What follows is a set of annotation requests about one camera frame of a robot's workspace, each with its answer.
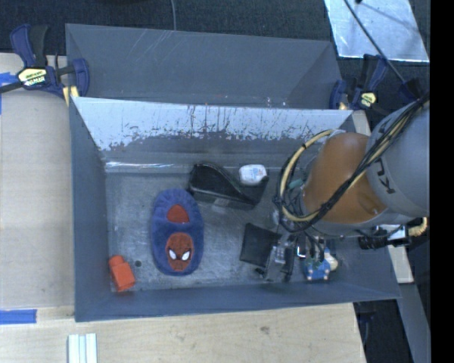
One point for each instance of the blue slipper with red mask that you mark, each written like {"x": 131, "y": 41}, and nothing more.
{"x": 178, "y": 233}

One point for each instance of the small white container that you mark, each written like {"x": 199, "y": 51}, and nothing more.
{"x": 252, "y": 174}

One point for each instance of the orange toy brick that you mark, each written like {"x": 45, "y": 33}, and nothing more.
{"x": 122, "y": 274}

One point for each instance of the grey metal bin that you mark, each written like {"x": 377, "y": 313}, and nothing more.
{"x": 196, "y": 70}

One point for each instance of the pale wood board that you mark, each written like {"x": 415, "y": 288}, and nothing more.
{"x": 34, "y": 202}

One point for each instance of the black cylinder on white bracket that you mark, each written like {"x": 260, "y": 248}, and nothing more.
{"x": 374, "y": 240}

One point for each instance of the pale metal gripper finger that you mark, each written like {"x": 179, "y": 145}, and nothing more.
{"x": 288, "y": 263}
{"x": 279, "y": 253}

